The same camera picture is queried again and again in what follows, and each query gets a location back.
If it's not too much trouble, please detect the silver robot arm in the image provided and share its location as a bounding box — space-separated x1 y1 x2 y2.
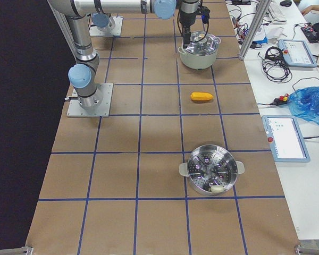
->
92 1 203 48
49 1 178 111

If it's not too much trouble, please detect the far blue teach pendant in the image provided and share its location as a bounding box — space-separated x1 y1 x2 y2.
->
278 39 317 68

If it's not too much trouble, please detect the red button controller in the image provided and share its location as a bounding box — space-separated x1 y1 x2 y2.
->
272 93 289 106

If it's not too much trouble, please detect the black computer mouse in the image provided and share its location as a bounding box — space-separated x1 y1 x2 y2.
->
280 0 292 7

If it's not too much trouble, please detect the pale green cooking pot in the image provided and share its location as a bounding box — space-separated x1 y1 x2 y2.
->
178 46 217 70

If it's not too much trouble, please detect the white keyboard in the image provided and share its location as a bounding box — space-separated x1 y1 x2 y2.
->
267 2 287 24

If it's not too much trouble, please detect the yellow corn cob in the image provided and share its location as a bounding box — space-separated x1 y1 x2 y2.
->
190 92 214 101

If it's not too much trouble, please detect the aluminium frame post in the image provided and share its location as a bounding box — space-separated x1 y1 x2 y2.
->
239 0 271 61

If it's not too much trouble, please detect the blue plastic bag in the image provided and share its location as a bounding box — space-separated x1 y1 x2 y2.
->
288 87 319 125

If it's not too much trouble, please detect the coiled black cable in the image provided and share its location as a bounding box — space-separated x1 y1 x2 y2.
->
258 46 292 82

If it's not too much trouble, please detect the glass pot lid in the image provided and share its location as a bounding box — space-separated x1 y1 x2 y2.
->
184 31 221 56

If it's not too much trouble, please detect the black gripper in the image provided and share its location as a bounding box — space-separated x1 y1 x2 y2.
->
178 0 199 48

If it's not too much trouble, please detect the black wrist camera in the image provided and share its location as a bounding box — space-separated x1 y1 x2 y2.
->
200 6 210 24

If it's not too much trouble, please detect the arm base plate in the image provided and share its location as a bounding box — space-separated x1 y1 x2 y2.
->
89 14 123 37
66 83 113 117

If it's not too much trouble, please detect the white paper box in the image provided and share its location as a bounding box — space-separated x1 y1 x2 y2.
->
264 26 285 45

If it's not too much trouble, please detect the blue teach pendant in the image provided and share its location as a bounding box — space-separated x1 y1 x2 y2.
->
278 39 317 68
262 115 310 163

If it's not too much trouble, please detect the steel steamer basket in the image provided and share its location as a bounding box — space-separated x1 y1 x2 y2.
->
179 144 245 196

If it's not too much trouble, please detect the near blue teach pendant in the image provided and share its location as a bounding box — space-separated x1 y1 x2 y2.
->
262 115 310 163

